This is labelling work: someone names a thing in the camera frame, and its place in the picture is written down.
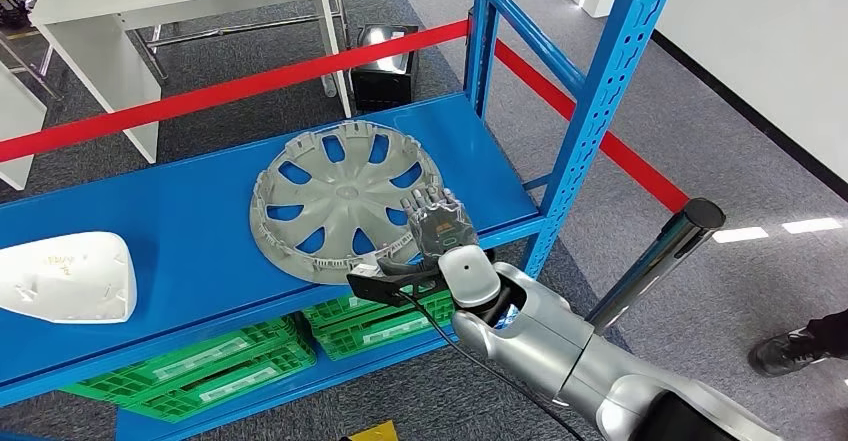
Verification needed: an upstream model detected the white cabinet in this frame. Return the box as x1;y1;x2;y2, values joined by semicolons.
0;60;49;192

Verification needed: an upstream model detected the green plastic crate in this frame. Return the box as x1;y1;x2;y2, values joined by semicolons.
122;341;318;424
60;315;306;403
301;288;458;330
312;298;458;362

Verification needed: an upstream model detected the red barrier belt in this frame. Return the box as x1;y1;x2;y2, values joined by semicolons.
493;39;692;215
0;19;470;164

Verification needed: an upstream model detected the dark metal equipment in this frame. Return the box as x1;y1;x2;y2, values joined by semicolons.
0;0;34;29

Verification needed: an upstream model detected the glossy black box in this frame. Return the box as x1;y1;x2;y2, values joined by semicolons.
349;23;421;113

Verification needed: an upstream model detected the white table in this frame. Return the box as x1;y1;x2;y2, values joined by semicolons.
29;0;352;165

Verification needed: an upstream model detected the black camera cable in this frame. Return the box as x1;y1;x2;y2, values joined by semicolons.
397;290;588;441

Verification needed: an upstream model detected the grey plastic wheel hubcap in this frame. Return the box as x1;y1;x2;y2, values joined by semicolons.
248;119;465;287

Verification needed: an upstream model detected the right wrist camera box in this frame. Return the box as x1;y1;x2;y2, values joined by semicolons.
346;262;458;308

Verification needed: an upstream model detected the white mirror cover part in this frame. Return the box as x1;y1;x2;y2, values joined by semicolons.
0;231;138;325

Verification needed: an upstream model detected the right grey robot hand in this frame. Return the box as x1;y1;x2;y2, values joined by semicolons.
376;186;481;278

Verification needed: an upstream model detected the blue metal shelf rack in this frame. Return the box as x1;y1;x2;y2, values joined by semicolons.
0;0;687;441

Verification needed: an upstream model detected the person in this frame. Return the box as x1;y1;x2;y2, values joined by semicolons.
748;308;848;378

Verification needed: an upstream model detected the chrome tube frame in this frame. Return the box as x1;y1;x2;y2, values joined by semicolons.
132;7;346;82

